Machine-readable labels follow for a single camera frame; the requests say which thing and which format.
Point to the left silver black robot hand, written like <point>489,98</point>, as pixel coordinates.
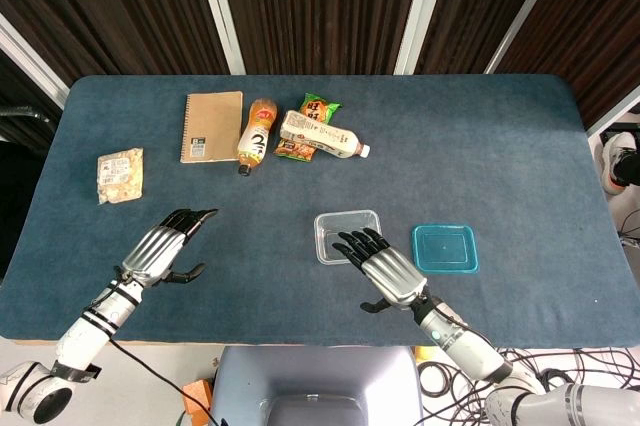
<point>150,253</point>

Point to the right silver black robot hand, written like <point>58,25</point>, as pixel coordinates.
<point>392,273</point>

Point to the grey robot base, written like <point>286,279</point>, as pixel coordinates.
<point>310,376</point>

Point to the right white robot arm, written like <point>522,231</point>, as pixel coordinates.
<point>465,346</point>

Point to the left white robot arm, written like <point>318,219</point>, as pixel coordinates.
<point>85,336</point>

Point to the clear plastic food container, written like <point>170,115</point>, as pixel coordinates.
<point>327,226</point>

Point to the clear labelled snack bag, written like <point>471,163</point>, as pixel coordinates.
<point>120,176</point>

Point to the yellow object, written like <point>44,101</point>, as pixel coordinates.
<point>424,353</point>

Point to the blue table cloth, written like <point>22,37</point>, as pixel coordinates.
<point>450,156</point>

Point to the kraft spiral notebook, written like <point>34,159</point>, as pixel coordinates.
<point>212,126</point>

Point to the orange block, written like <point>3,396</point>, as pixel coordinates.
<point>196,396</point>

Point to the white-labelled bottle with white cap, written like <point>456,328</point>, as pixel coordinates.
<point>320,136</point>

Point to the orange tea bottle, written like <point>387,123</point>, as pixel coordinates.
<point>256,138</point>

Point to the green snack packet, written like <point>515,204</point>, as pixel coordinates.
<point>320,106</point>

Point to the white sneaker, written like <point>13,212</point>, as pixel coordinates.
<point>611,166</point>

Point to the black trouser leg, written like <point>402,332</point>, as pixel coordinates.
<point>630,161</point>

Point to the white partition frame post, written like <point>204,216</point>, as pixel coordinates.
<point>422,11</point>
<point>30,61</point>
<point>220,11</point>
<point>525,11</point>
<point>615,111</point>

